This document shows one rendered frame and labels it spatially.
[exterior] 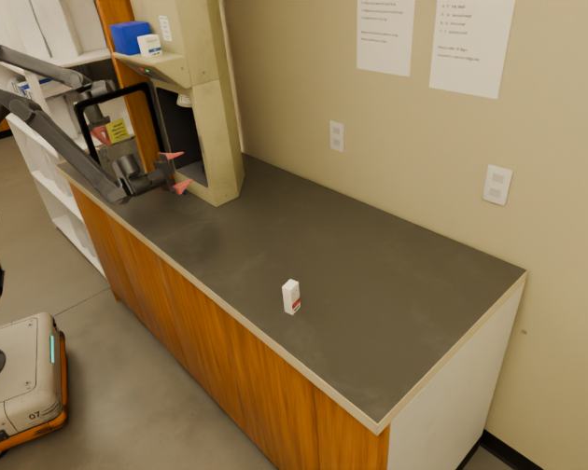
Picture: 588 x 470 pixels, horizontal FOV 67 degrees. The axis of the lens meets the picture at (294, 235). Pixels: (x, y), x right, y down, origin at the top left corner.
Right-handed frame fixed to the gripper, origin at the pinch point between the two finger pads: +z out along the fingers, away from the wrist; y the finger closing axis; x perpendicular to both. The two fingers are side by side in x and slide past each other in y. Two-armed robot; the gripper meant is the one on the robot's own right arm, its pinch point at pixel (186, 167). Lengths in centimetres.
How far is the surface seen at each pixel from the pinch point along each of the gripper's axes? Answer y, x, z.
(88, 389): -105, 76, -55
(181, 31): 40.5, -0.1, 13.1
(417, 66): 16, -54, 57
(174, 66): 31.0, 1.8, 7.9
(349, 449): -66, -74, -13
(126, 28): 45.5, 18.6, 3.6
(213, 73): 25.9, 3.0, 21.9
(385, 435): -51, -88, -13
